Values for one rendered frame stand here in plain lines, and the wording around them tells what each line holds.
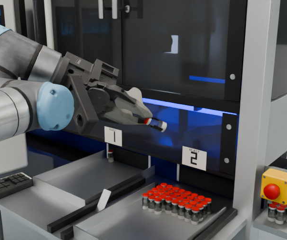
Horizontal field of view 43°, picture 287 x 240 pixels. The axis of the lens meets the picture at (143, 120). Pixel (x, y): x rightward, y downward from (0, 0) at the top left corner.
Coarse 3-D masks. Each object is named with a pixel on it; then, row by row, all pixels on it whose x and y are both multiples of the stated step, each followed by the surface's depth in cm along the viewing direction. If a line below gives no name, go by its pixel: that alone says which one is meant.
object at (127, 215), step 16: (144, 192) 116; (112, 208) 105; (128, 208) 110; (224, 208) 103; (80, 224) 96; (96, 224) 101; (112, 224) 101; (128, 224) 101; (144, 224) 101; (160, 224) 101; (176, 224) 101; (192, 224) 101; (208, 224) 97
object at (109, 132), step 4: (104, 128) 134; (108, 128) 133; (112, 128) 132; (104, 132) 135; (108, 132) 134; (112, 132) 132; (116, 132) 131; (120, 132) 130; (108, 136) 134; (112, 136) 133; (116, 136) 131; (120, 136) 130; (108, 140) 135; (112, 140) 133; (116, 140) 132; (120, 140) 131; (116, 144) 132; (120, 144) 131
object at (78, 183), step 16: (80, 160) 139; (96, 160) 146; (48, 176) 129; (64, 176) 132; (80, 176) 132; (96, 176) 132; (112, 176) 132; (128, 176) 132; (144, 176) 130; (48, 192) 120; (64, 192) 114; (80, 192) 120; (96, 192) 120
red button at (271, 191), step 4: (268, 184) 96; (272, 184) 95; (264, 188) 96; (268, 188) 95; (272, 188) 94; (276, 188) 94; (264, 192) 96; (268, 192) 95; (272, 192) 94; (276, 192) 94; (268, 196) 95; (272, 196) 94; (276, 196) 94
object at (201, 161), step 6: (186, 150) 113; (192, 150) 112; (198, 150) 110; (186, 156) 113; (192, 156) 112; (198, 156) 111; (204, 156) 109; (186, 162) 114; (198, 162) 111; (204, 162) 110; (198, 168) 112; (204, 168) 110
